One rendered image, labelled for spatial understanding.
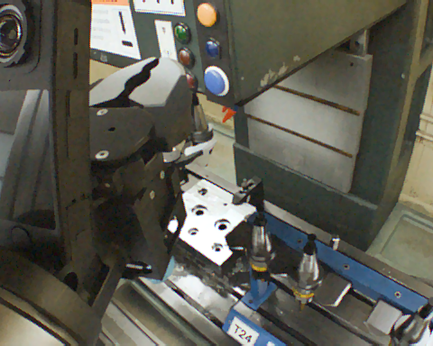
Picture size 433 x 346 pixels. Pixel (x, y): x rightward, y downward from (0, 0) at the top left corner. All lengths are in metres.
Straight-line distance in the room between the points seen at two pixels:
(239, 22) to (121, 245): 0.27
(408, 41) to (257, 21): 0.66
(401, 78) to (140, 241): 0.95
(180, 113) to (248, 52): 0.23
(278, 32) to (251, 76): 0.07
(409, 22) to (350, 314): 0.78
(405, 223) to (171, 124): 1.59
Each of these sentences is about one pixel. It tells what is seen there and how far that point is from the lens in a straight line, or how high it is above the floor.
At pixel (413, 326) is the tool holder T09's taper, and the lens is 0.62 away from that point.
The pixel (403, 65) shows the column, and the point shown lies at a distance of 1.04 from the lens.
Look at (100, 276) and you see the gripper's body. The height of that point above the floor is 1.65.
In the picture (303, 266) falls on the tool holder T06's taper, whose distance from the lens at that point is 0.64.
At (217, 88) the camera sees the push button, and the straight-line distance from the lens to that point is 0.41.
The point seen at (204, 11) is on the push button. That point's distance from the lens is 0.38.
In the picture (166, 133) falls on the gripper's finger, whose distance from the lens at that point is 0.17.
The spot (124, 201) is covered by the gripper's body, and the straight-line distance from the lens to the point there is 0.16.
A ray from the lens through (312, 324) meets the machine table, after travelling 0.99.
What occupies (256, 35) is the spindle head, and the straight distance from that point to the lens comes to 0.41.
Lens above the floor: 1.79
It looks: 39 degrees down
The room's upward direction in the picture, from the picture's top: 8 degrees counter-clockwise
